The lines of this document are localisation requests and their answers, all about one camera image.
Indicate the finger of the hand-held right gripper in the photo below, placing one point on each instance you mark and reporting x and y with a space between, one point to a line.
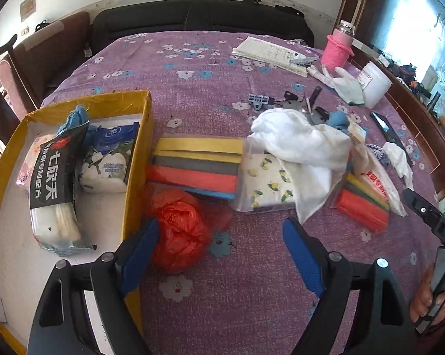
420 207

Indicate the lemon print pouch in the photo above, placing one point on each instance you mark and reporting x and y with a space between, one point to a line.
267 185

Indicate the black label white packet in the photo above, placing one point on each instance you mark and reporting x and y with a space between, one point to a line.
52 177

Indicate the large white cloth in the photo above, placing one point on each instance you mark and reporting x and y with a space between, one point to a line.
304 144

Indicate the white floral tissue pack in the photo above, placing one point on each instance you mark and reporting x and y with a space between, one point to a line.
104 170

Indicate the white plastic jar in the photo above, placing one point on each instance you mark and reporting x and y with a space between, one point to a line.
374 85

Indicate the wall plaque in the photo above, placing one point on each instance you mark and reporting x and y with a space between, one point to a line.
27 7

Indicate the coloured sponges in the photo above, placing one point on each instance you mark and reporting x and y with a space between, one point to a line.
363 199

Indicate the blue white patterned bag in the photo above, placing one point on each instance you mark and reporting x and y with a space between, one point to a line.
378 153

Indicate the black sofa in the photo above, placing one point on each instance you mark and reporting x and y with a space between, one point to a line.
170 18

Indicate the pink packet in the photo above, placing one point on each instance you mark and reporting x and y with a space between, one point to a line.
28 162

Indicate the yellow cardboard box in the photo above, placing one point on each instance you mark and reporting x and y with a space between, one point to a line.
137 177

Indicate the stack of papers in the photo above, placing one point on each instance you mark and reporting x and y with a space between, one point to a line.
267 53

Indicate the blue cloth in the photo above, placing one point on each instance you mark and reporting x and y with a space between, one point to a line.
76 118

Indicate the white glove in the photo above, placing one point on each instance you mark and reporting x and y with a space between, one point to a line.
346 85

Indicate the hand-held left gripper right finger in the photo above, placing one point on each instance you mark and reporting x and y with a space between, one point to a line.
300 251

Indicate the grey plastic mount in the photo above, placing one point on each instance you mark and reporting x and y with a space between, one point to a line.
257 100

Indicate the black smartphone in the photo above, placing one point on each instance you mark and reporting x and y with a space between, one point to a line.
385 125

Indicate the red plastic bag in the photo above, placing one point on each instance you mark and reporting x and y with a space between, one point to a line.
178 236

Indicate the blue wet wipes pack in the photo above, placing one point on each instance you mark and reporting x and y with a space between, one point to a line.
113 135

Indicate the coloured cloth pack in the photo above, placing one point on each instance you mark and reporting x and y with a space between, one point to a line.
193 170

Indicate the purple floral tablecloth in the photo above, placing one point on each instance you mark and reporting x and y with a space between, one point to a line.
226 303

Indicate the small white cloth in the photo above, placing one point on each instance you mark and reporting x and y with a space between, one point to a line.
398 159

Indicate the pink sleeved bottle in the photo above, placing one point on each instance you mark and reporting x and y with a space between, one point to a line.
335 51

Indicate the patterned glass panel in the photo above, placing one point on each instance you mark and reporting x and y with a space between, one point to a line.
411 14

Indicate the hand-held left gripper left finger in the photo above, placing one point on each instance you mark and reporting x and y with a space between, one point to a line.
141 251

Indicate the blue sock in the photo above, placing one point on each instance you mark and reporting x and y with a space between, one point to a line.
339 120

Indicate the wooden cabinet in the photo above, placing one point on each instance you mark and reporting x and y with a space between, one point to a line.
422 118

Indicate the person's right hand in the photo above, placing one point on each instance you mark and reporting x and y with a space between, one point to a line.
422 296

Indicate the brown armchair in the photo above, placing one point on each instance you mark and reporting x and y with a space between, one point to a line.
59 48

